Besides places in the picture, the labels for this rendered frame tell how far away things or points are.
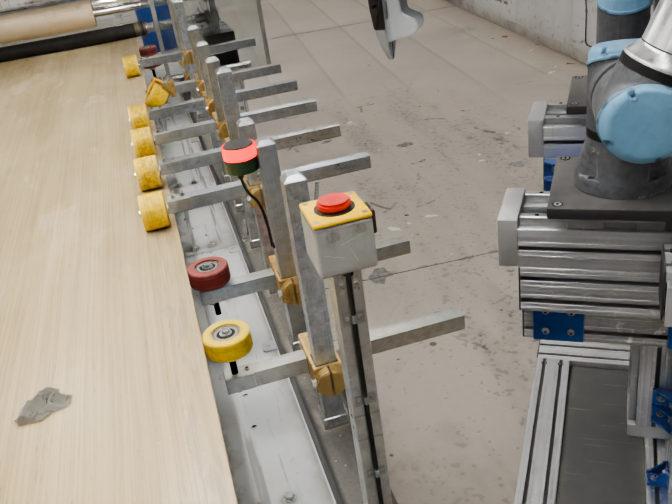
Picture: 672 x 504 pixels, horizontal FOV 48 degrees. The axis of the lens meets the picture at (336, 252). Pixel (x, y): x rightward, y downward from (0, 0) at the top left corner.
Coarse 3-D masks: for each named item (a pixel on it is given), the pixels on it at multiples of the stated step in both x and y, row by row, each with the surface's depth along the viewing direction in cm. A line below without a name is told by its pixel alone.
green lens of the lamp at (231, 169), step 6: (246, 162) 133; (252, 162) 133; (228, 168) 134; (234, 168) 133; (240, 168) 133; (246, 168) 133; (252, 168) 134; (258, 168) 135; (228, 174) 135; (234, 174) 134; (240, 174) 133; (246, 174) 134
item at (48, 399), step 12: (36, 396) 113; (48, 396) 114; (60, 396) 114; (72, 396) 116; (24, 408) 113; (36, 408) 113; (48, 408) 113; (60, 408) 113; (24, 420) 111; (36, 420) 111
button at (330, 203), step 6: (324, 198) 87; (330, 198) 87; (336, 198) 87; (342, 198) 86; (348, 198) 87; (318, 204) 86; (324, 204) 86; (330, 204) 85; (336, 204) 85; (342, 204) 85; (348, 204) 86; (324, 210) 85; (330, 210) 85; (336, 210) 85; (342, 210) 86
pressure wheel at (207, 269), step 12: (192, 264) 148; (204, 264) 146; (216, 264) 147; (192, 276) 144; (204, 276) 143; (216, 276) 144; (228, 276) 147; (204, 288) 144; (216, 288) 145; (216, 312) 151
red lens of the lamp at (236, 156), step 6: (252, 144) 133; (222, 150) 133; (234, 150) 131; (240, 150) 131; (246, 150) 132; (252, 150) 133; (228, 156) 132; (234, 156) 132; (240, 156) 132; (246, 156) 132; (252, 156) 133; (228, 162) 133; (234, 162) 132
